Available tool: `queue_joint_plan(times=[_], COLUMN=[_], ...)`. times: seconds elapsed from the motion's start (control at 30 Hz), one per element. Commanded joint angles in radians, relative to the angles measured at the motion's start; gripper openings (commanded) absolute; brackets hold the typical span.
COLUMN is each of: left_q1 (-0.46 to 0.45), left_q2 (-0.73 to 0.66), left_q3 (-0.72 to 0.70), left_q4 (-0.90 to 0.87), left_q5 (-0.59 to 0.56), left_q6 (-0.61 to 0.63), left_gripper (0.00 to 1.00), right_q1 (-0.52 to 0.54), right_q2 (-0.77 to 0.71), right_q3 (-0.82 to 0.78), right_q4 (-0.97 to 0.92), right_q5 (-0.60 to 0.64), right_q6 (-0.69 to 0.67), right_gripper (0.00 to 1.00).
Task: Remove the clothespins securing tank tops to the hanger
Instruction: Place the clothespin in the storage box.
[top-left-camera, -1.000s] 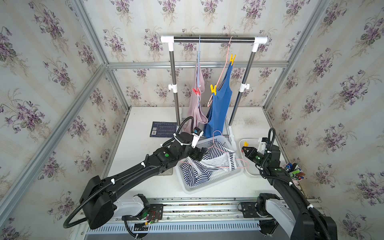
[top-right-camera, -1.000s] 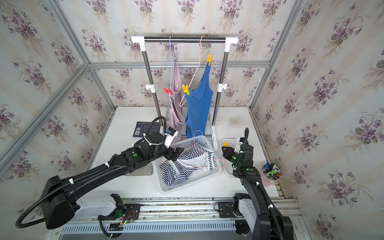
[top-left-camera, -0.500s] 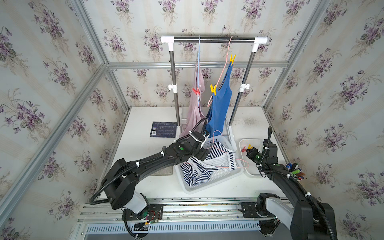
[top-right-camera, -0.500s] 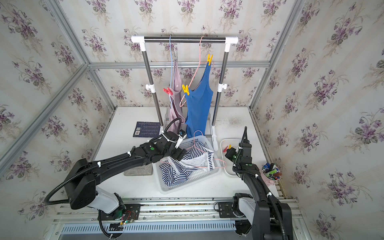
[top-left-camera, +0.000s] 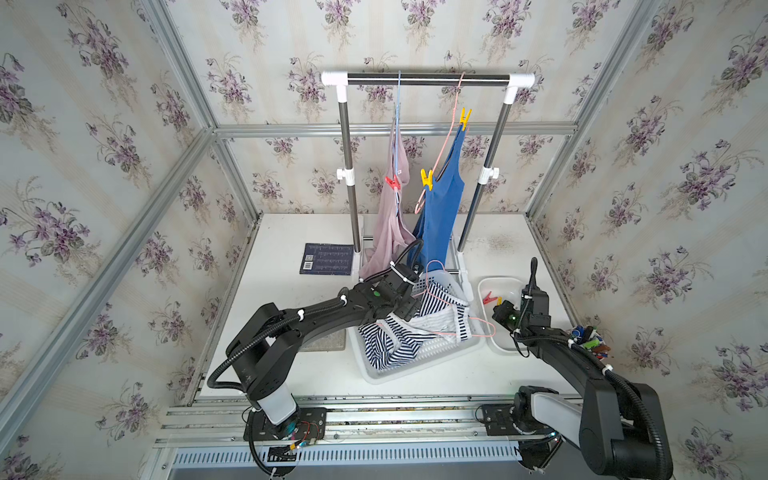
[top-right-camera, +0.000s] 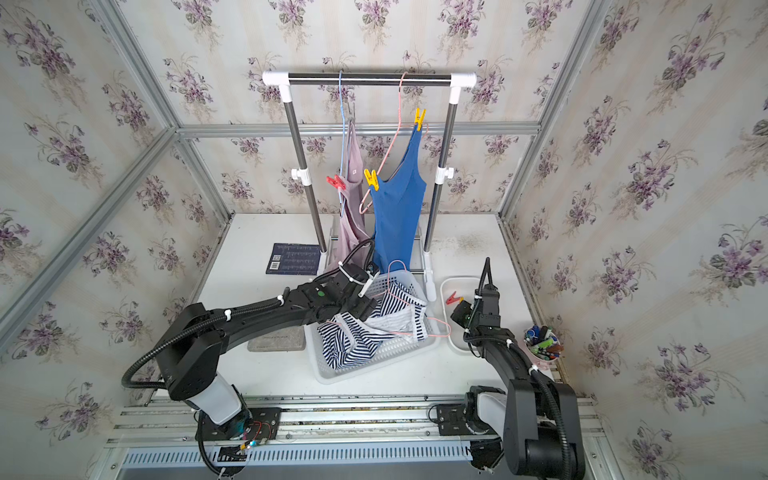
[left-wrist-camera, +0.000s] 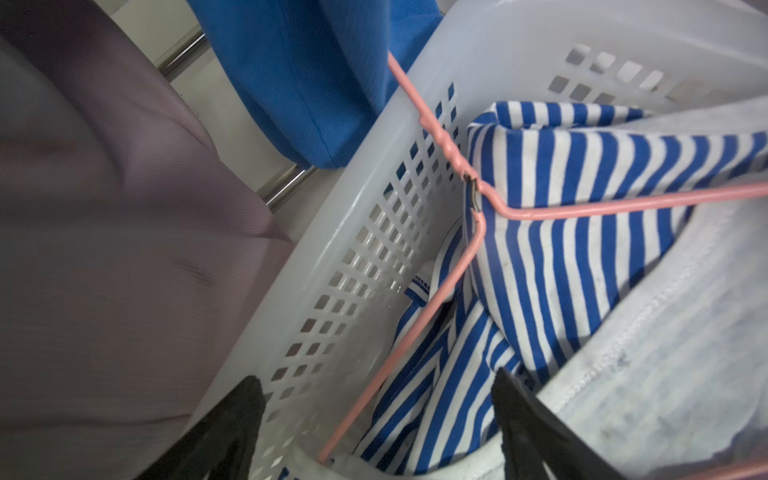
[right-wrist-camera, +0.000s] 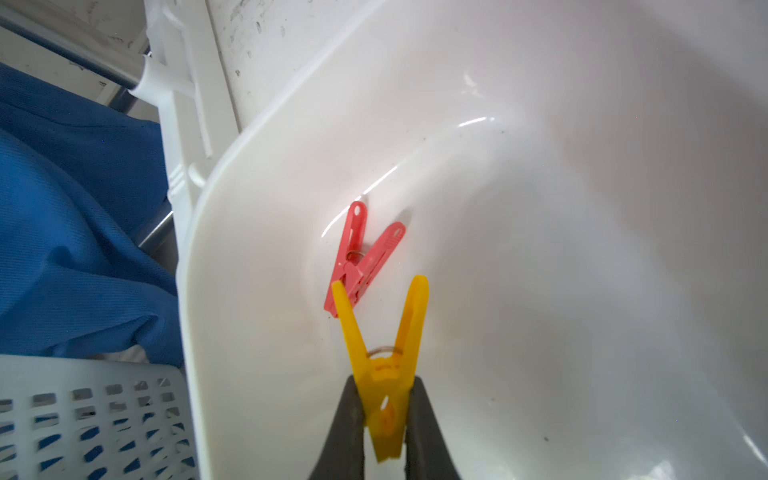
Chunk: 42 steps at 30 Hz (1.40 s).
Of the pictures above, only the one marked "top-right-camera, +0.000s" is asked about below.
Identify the red clothespin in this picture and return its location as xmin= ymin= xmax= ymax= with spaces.
xmin=444 ymin=291 xmax=464 ymax=305
xmin=326 ymin=175 xmax=347 ymax=192

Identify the blue white striped tank top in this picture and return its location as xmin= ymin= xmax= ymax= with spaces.
xmin=317 ymin=279 xmax=429 ymax=371

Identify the pink wire hanger striped top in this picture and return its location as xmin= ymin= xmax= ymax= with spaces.
xmin=317 ymin=270 xmax=447 ymax=343

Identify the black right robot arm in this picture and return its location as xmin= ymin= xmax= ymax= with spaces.
xmin=451 ymin=258 xmax=586 ymax=479

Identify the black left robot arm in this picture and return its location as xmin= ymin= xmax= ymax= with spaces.
xmin=121 ymin=239 xmax=377 ymax=435

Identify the pink tank top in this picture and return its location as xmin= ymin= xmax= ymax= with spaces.
xmin=331 ymin=121 xmax=369 ymax=267

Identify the white plastic tray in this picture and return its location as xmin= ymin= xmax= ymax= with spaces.
xmin=439 ymin=276 xmax=479 ymax=355

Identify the white perforated plastic basket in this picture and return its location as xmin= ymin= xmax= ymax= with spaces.
xmin=304 ymin=270 xmax=446 ymax=384

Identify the pink pen cup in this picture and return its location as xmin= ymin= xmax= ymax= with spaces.
xmin=524 ymin=325 xmax=564 ymax=369

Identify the grey rectangular sponge pad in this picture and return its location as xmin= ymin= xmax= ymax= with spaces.
xmin=247 ymin=326 xmax=306 ymax=353

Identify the red clothespin on pink top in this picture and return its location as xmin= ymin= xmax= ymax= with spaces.
xmin=326 ymin=175 xmax=347 ymax=192

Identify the yellow lower clothespin blue top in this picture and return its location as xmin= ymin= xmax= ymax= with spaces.
xmin=364 ymin=169 xmax=380 ymax=191

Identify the yellow clothespin blue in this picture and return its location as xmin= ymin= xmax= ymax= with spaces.
xmin=364 ymin=169 xmax=380 ymax=191
xmin=414 ymin=108 xmax=426 ymax=131

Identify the yellow upper clothespin blue top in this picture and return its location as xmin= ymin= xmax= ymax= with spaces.
xmin=414 ymin=108 xmax=426 ymax=131

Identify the white metal clothes rack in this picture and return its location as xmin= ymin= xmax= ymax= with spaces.
xmin=262 ymin=71 xmax=477 ymax=302

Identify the pink wire hanger blue top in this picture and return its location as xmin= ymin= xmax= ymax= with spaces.
xmin=358 ymin=71 xmax=408 ymax=214

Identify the light blue wire hanger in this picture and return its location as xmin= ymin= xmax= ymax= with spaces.
xmin=337 ymin=69 xmax=348 ymax=214

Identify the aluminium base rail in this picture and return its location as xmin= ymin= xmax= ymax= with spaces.
xmin=104 ymin=392 xmax=607 ymax=472

